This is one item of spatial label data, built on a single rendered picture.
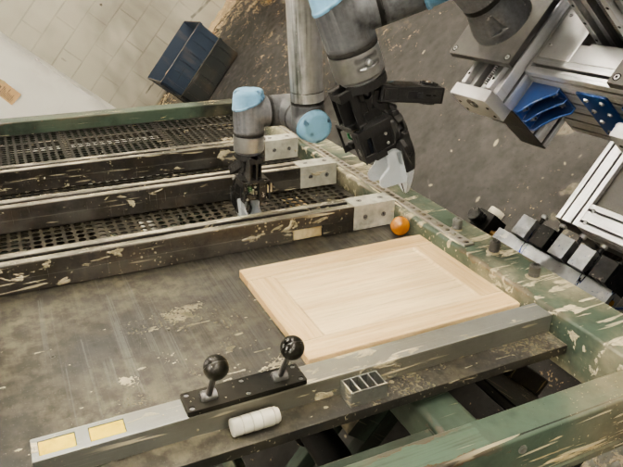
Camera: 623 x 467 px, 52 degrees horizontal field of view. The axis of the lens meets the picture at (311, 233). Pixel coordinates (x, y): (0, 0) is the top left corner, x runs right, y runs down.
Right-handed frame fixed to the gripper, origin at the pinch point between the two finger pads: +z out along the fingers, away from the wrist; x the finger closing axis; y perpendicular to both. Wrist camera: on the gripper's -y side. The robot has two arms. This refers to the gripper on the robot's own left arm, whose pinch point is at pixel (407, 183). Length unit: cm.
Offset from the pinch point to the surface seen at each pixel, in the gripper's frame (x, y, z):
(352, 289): -23.4, 8.4, 31.7
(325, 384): 4.7, 27.2, 23.0
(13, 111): -413, 75, 48
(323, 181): -86, -15, 40
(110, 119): -182, 28, 20
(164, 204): -87, 31, 21
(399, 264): -29.2, -6.1, 37.4
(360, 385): 5.8, 22.3, 26.6
